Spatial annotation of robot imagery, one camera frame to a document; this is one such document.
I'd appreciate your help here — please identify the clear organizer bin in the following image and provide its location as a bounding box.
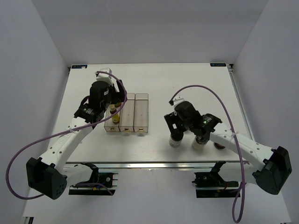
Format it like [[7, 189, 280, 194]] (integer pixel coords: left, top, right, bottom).
[[134, 93, 149, 133], [119, 93, 135, 133], [104, 107, 120, 132]]

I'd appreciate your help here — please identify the small yellow label bottle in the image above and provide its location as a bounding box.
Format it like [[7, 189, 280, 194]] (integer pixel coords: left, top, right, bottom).
[[109, 105, 120, 124]]

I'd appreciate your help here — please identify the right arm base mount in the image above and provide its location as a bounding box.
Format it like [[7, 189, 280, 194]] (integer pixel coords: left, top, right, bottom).
[[192, 161, 240, 198]]

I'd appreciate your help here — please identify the red lid brown jar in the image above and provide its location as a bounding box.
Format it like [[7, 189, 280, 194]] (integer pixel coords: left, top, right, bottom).
[[214, 142, 225, 149]]

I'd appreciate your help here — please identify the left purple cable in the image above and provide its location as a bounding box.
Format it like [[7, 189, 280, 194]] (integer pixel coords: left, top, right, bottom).
[[5, 71, 128, 200]]

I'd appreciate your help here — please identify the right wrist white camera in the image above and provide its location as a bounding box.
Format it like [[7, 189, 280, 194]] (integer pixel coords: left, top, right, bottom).
[[169, 95, 184, 108]]

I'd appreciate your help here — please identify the aluminium table front rail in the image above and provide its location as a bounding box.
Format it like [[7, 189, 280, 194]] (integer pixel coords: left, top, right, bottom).
[[65, 161, 250, 169]]

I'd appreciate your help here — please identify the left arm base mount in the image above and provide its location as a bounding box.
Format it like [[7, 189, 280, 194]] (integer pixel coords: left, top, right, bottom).
[[69, 163, 119, 196]]

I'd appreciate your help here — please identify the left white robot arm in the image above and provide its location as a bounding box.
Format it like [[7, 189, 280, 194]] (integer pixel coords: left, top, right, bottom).
[[26, 80, 126, 200]]

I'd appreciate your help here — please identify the blue table label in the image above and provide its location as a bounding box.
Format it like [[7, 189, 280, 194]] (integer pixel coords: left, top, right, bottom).
[[71, 64, 87, 69], [210, 63, 227, 67]]

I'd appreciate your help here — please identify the left blue table label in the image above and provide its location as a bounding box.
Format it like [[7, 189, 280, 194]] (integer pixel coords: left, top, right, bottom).
[[71, 64, 87, 69]]

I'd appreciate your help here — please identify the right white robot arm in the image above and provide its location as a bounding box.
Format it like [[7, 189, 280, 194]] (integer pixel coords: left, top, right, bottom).
[[164, 98, 292, 195]]

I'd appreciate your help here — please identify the right clear organizer bin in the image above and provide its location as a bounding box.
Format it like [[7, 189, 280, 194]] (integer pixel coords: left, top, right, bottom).
[[134, 93, 149, 133]]

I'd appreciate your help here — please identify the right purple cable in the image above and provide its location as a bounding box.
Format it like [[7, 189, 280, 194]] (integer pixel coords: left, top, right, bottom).
[[168, 84, 247, 224]]

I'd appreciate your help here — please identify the right blue table label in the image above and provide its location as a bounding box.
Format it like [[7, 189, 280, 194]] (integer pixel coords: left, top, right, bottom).
[[210, 63, 227, 67]]

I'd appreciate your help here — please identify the wrist white camera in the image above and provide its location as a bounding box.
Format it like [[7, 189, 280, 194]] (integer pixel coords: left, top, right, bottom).
[[169, 95, 184, 108], [95, 68, 113, 86]]

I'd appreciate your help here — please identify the black lid spice jar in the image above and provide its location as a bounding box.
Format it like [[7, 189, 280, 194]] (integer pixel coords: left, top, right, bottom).
[[169, 134, 184, 147]]

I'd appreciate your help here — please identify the left clear organizer bin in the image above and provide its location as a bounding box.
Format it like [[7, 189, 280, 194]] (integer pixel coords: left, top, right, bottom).
[[104, 107, 120, 132]]

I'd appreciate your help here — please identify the middle clear organizer bin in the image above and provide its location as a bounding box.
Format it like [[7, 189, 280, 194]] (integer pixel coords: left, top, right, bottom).
[[119, 93, 135, 133]]

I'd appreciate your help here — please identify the purple cable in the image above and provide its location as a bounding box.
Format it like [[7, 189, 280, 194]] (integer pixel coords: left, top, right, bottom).
[[168, 84, 247, 224], [5, 71, 128, 200]]

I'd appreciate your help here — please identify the black grinder white bottle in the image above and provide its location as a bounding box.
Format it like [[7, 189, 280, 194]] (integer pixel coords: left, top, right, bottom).
[[192, 136, 208, 151]]

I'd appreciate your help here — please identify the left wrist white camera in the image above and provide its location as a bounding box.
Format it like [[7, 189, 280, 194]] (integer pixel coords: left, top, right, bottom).
[[95, 68, 113, 86]]

